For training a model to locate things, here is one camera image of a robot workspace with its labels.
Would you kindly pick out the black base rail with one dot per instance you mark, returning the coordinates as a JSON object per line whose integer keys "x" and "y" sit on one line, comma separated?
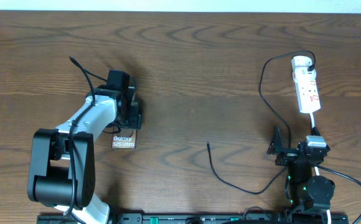
{"x": 254, "y": 217}

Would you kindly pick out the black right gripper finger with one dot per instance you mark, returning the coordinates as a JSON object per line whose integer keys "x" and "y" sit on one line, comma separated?
{"x": 315, "y": 132}
{"x": 276, "y": 145}

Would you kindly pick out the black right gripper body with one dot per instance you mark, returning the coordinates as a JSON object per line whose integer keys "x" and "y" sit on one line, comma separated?
{"x": 287, "y": 155}

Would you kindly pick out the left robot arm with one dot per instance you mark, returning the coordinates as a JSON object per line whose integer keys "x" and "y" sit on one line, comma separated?
{"x": 62, "y": 162}

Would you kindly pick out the bronze Galaxy smartphone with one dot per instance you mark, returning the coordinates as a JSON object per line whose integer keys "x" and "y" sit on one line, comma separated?
{"x": 126, "y": 139}

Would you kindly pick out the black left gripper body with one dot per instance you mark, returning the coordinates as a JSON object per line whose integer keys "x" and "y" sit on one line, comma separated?
{"x": 134, "y": 115}

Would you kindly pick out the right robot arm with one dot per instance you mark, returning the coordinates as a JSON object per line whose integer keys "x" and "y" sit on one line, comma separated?
{"x": 309, "y": 192}

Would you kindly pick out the white charger plug adapter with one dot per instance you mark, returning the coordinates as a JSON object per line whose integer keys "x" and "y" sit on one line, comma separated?
{"x": 301, "y": 61}

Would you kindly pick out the white power strip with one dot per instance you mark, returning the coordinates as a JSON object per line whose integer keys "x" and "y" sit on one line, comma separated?
{"x": 306, "y": 90}

